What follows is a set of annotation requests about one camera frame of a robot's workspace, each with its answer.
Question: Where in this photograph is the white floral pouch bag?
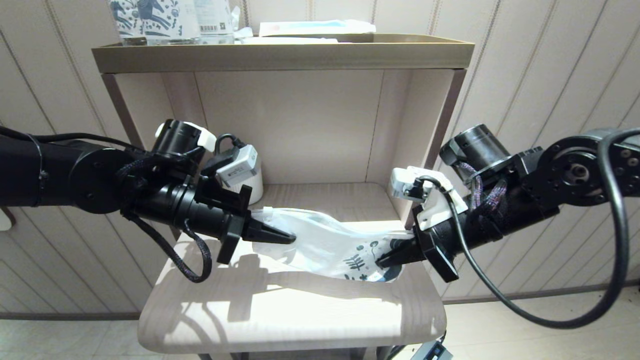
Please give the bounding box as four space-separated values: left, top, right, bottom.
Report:
250 206 416 283

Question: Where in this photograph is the white ribbed ceramic mug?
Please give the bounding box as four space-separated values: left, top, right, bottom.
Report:
240 150 264 206

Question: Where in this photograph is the grey power inverter box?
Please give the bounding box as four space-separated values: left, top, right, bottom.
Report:
411 341 453 360

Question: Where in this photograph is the beige wooden shelf cabinet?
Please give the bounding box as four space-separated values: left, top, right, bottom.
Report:
91 34 475 360

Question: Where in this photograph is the crumpled clear plastic wrapper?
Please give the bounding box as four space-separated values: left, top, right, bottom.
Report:
232 10 253 41

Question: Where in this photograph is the clear bottle with barcode label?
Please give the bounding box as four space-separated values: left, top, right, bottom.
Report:
195 0 236 45

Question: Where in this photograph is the blue patterned package on top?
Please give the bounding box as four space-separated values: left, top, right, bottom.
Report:
140 0 201 46

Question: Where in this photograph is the white blue toothbrush packet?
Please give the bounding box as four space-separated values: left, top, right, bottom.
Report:
259 20 377 38

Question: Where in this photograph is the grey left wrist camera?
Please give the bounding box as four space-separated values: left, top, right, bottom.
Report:
216 145 259 189

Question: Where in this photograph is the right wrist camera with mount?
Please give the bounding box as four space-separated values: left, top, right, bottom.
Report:
389 166 469 232

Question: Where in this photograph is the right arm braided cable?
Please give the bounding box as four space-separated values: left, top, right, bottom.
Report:
457 161 508 211

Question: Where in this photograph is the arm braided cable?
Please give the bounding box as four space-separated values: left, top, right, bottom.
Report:
120 210 213 284
457 161 508 211

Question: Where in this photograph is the black left camera cable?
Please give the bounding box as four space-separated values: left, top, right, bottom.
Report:
0 125 246 163

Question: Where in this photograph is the black camera cable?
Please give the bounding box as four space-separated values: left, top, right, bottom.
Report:
0 125 246 163
407 127 640 330

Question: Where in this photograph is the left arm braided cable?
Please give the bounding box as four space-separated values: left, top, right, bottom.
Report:
120 210 213 284

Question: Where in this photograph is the black right camera cable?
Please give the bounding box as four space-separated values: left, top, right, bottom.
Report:
407 127 640 330

